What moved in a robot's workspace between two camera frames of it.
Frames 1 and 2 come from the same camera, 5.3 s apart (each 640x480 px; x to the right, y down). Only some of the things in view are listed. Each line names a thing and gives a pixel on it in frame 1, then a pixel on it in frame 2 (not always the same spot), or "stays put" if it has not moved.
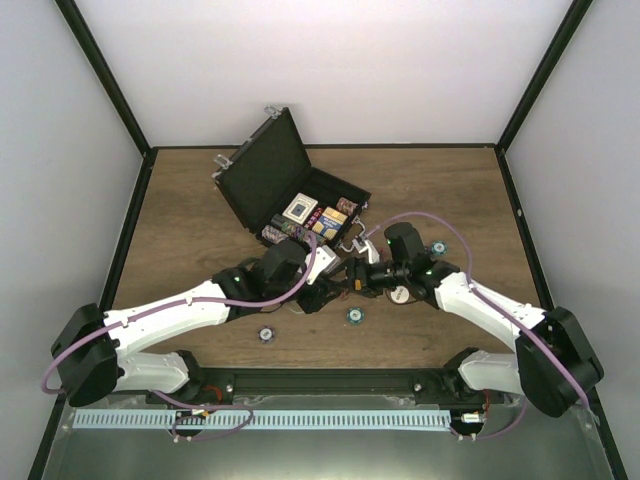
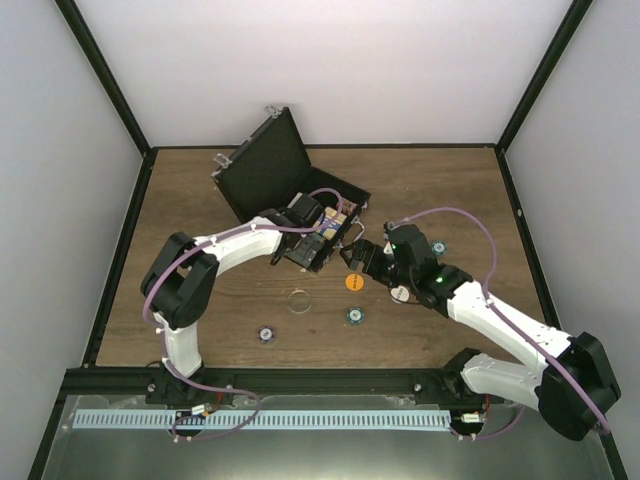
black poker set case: (270, 184) stays put
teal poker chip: (355, 315) stays put
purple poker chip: (265, 334) stays put
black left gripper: (318, 298) → (305, 253)
